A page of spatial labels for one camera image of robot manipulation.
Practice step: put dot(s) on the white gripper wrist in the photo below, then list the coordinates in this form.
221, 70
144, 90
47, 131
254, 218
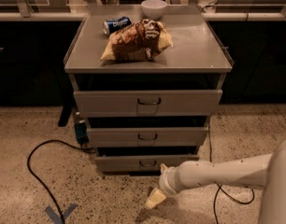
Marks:
166, 181

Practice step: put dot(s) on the grey bottom drawer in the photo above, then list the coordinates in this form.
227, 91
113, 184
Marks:
140, 163

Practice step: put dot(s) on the grey drawer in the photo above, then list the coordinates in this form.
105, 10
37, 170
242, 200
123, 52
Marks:
147, 137
147, 103
140, 163

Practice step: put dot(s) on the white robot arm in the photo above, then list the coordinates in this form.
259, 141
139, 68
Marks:
267, 172

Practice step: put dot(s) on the grey drawer cabinet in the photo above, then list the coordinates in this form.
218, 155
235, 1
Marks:
146, 89

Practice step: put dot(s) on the grey middle drawer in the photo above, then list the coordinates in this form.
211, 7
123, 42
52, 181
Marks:
147, 137

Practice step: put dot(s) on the grey top drawer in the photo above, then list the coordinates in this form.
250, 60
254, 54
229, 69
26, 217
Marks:
147, 103

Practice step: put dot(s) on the blue power adapter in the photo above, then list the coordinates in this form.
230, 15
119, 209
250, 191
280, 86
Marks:
80, 132

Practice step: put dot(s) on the brown chip bag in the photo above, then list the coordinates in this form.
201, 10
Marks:
140, 41

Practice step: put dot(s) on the blue soda can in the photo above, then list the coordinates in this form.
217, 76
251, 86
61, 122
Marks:
113, 25

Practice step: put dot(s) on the white bowl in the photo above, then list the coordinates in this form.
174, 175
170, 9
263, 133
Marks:
153, 9

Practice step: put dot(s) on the dark counter cabinets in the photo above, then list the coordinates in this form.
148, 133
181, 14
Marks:
32, 61

